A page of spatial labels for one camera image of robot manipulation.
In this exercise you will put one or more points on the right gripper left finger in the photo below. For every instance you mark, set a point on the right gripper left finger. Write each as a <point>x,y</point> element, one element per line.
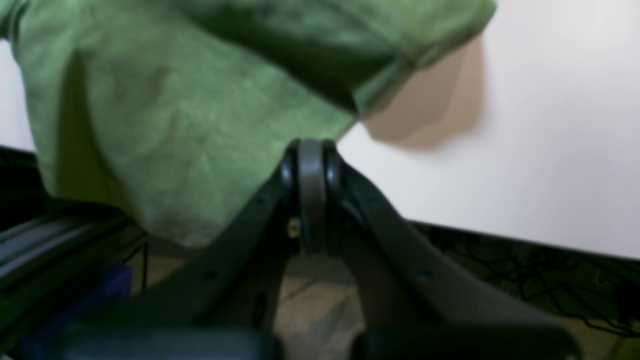
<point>222,304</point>

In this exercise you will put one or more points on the green t-shirt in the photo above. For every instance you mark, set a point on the green t-shirt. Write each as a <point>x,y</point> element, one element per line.
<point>175,111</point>

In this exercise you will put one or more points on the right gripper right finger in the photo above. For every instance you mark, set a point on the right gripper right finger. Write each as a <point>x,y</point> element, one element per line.
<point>418,303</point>

